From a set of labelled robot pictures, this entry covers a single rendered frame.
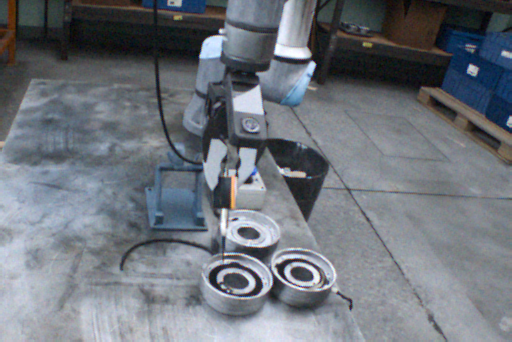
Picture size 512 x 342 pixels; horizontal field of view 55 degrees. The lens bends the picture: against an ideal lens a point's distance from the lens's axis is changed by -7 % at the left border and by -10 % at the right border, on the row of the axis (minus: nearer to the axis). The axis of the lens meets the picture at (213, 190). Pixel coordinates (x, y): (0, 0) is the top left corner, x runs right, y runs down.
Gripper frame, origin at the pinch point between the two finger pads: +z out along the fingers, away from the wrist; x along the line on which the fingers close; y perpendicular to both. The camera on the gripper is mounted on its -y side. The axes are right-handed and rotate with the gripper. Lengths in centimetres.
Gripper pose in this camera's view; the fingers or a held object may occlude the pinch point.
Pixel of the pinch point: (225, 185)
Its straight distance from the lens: 80.4
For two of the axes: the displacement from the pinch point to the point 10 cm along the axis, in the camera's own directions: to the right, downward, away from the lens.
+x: -9.7, -0.4, -2.4
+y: -1.8, -5.3, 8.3
